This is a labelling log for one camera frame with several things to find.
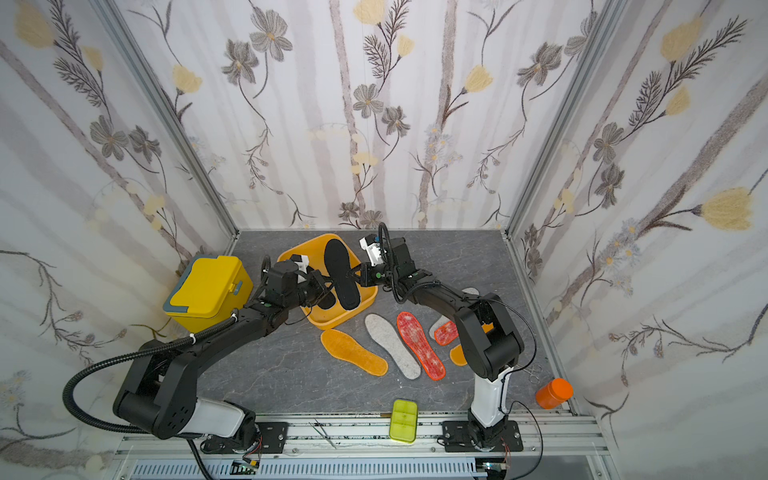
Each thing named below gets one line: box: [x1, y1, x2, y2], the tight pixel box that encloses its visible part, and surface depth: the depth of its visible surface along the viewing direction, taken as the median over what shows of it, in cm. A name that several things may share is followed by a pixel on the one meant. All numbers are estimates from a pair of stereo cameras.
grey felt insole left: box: [364, 313, 422, 380], surface depth 92 cm
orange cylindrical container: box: [535, 378, 574, 410], surface depth 75 cm
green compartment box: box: [389, 399, 418, 443], surface depth 78 cm
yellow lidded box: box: [162, 255, 254, 335], surface depth 89 cm
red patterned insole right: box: [434, 320, 459, 346], surface depth 93 cm
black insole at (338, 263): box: [324, 238, 361, 310], surface depth 88 cm
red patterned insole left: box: [396, 311, 447, 381], surface depth 92 cm
